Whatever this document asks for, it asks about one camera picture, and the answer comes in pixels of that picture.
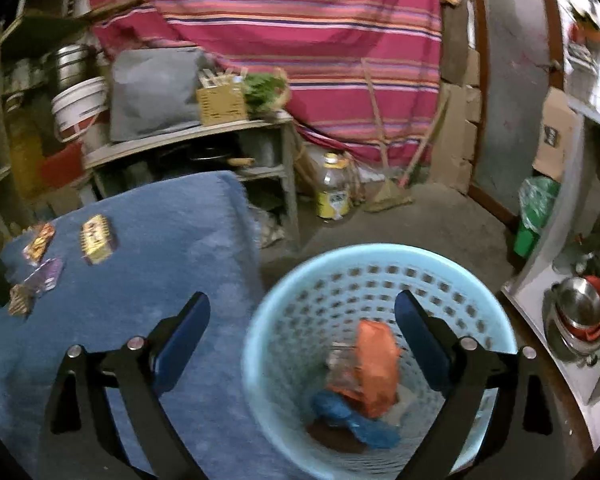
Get bundle of chopsticks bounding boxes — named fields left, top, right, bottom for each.
left=197, top=66, right=246, bottom=90

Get green leafy vegetables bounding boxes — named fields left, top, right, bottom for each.
left=242, top=71, right=291, bottom=113

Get yellow cardboard box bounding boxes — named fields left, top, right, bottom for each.
left=80, top=214, right=118, bottom=266

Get light blue plastic basket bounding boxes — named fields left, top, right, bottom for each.
left=241, top=244, right=520, bottom=480

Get white plastic bucket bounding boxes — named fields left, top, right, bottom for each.
left=51, top=76, right=108, bottom=143

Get plastic bottle yellow label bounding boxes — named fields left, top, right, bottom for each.
left=316, top=152, right=353, bottom=220

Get large cardboard box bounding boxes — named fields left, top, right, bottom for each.
left=532, top=87, right=581, bottom=181

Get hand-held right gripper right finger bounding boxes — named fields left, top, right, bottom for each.
left=394, top=290, right=563, bottom=480

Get green plastic bag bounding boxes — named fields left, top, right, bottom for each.
left=517, top=175, right=562, bottom=233

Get stacked cardboard sheets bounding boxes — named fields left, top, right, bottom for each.
left=430, top=0, right=482, bottom=195

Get orange snack wrapper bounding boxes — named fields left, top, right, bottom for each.
left=325, top=380, right=366, bottom=406

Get green bucket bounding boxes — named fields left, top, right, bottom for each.
left=512, top=220, right=543, bottom=256

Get grey door brown frame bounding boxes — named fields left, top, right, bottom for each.
left=467, top=0, right=566, bottom=226

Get small wooden table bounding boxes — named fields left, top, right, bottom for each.
left=82, top=110, right=301, bottom=253

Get steel bowl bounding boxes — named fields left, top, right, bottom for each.
left=550, top=276, right=600, bottom=326

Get pink striped cloth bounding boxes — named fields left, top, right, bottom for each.
left=85, top=0, right=443, bottom=168

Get purple packet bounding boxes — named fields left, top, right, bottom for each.
left=24, top=257, right=65, bottom=293

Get black pan wooden handle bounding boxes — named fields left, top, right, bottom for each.
left=190, top=146, right=257, bottom=168

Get yellow utensil holder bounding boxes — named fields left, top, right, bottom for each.
left=196, top=82, right=247, bottom=126

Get stacked steel pots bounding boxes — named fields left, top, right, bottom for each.
left=47, top=44, right=98, bottom=92

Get grey cushion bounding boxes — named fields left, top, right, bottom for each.
left=109, top=46, right=216, bottom=142

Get red snack packet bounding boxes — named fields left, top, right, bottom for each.
left=355, top=320, right=401, bottom=420

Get small orange patterned wrapper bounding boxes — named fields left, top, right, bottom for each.
left=7, top=284, right=35, bottom=317

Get yellow oil bottle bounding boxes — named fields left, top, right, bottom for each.
left=5, top=105, right=46, bottom=196

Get grey face mask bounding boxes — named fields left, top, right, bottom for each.
left=385, top=395, right=416, bottom=428

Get small yellow snack packet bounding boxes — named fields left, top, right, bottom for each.
left=22, top=222, right=57, bottom=265

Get straw broom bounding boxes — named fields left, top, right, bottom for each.
left=362, top=57, right=415, bottom=212

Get blue plastic bag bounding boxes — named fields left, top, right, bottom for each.
left=311, top=391, right=402, bottom=450

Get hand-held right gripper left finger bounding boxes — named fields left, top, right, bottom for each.
left=40, top=291, right=212, bottom=480

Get brown scouring pad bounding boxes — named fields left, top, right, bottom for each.
left=305, top=417, right=366, bottom=453

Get wooden shelf unit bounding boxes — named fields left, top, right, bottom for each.
left=0, top=0, right=101, bottom=211

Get white cabinet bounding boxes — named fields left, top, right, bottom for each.
left=500, top=50, right=600, bottom=456

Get clear jar brown contents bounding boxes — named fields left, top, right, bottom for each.
left=327, top=342, right=358, bottom=376

